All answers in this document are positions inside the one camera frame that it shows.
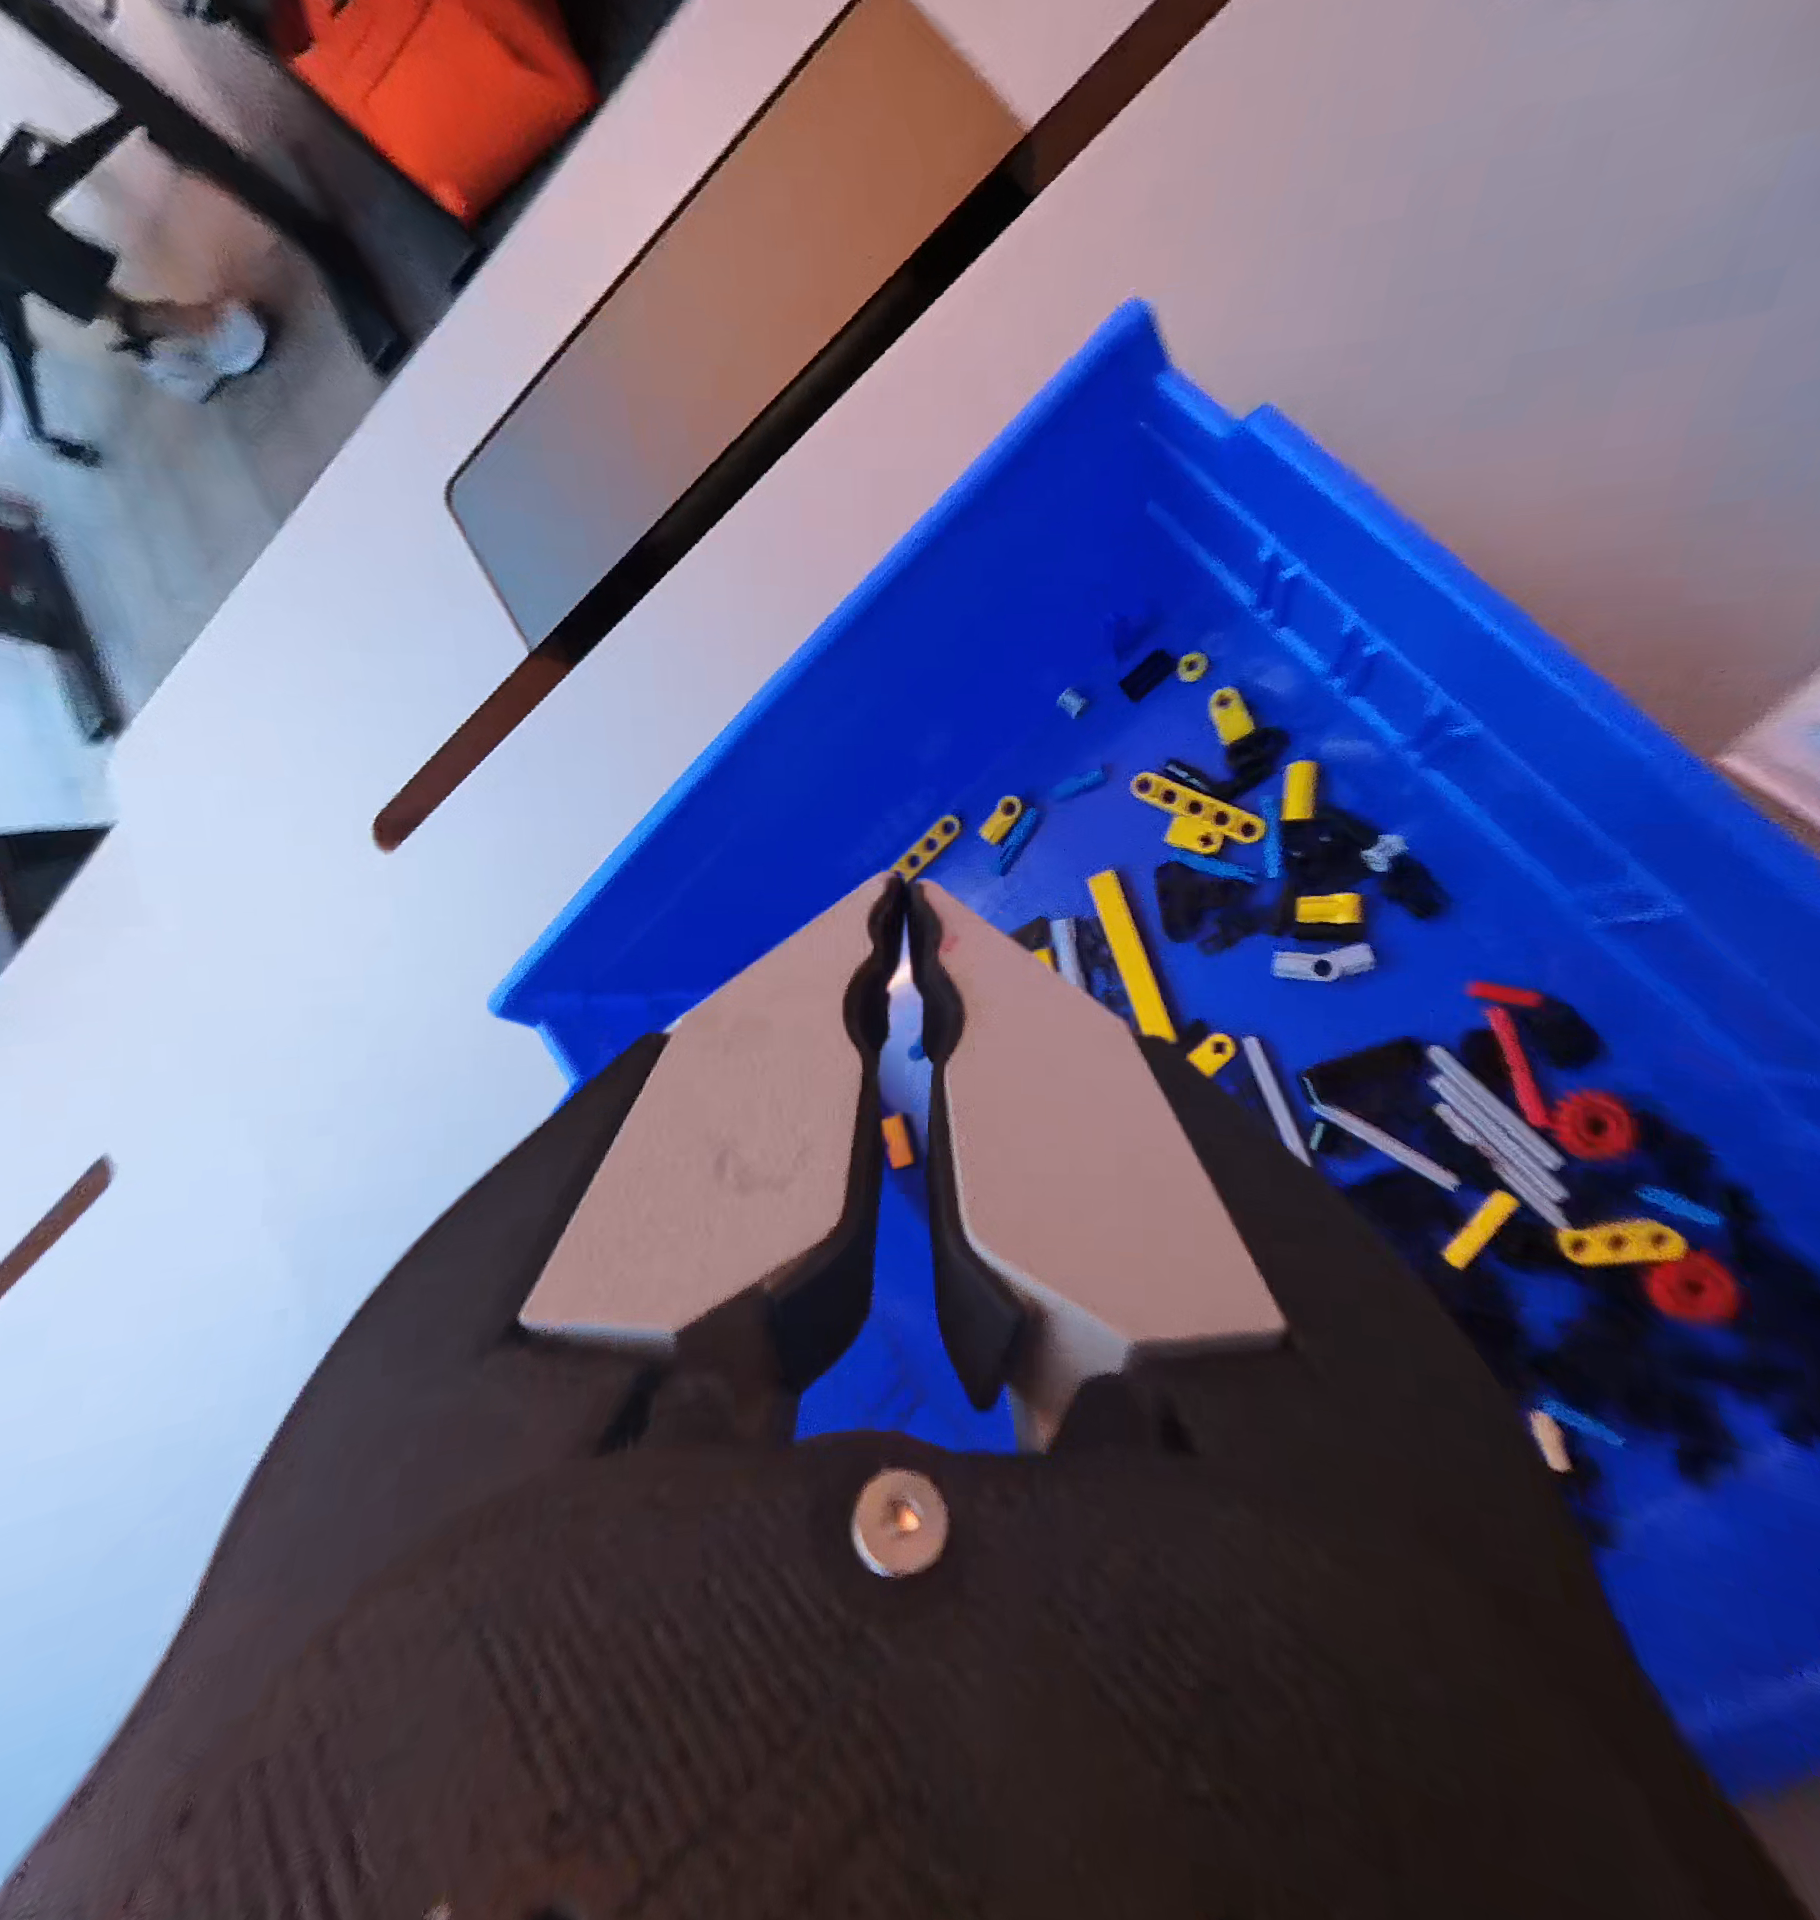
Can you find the pile of lego pieces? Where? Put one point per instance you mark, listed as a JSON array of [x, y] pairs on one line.
[[1496, 1119]]

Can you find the yellow holed lego beam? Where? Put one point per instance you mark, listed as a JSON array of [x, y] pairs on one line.
[[926, 847]]

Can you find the orange fabric bag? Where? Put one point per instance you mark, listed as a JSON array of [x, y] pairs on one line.
[[446, 92]]

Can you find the black metal frame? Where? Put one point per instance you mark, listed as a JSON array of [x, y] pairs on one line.
[[27, 239]]

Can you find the dark red object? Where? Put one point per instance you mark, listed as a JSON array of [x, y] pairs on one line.
[[12, 600]]

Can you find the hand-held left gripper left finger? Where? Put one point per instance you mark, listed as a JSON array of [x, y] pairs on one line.
[[716, 1155]]

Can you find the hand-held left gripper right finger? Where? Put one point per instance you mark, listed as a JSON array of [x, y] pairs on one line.
[[1091, 1186]]

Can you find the open instruction booklet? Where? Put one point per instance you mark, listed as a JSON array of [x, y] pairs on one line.
[[1818, 751]]

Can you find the blue plastic bin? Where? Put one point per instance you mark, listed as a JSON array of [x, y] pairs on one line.
[[1002, 600]]

